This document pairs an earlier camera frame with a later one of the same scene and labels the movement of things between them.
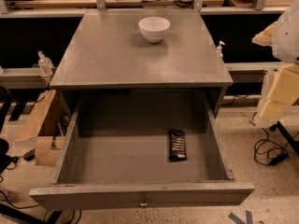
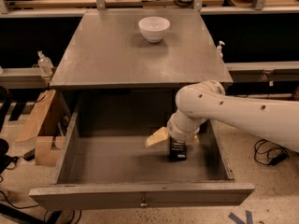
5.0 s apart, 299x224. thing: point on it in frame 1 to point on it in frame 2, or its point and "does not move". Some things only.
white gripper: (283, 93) to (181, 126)
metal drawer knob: (143, 202) does not move
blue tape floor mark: (237, 220) does not move
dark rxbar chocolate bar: (177, 145) does not move
